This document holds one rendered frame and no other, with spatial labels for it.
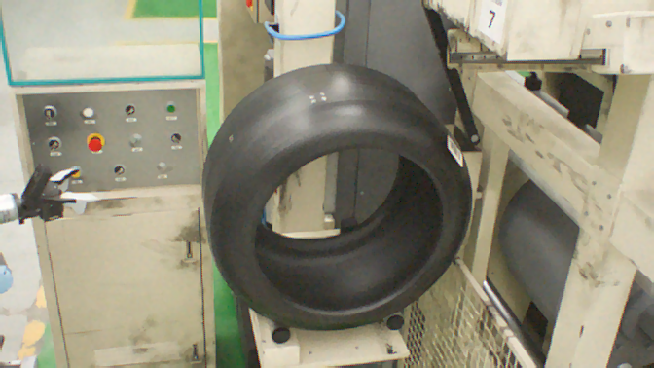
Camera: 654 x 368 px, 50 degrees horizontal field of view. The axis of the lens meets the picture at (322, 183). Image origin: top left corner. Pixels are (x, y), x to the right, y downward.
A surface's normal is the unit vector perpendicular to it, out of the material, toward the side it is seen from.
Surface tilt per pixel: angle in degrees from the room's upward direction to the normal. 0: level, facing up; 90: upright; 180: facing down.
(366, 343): 0
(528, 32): 90
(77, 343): 90
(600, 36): 90
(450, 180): 85
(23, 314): 0
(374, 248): 46
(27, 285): 0
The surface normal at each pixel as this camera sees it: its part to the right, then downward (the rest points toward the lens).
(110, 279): 0.22, 0.47
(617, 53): -0.98, 0.07
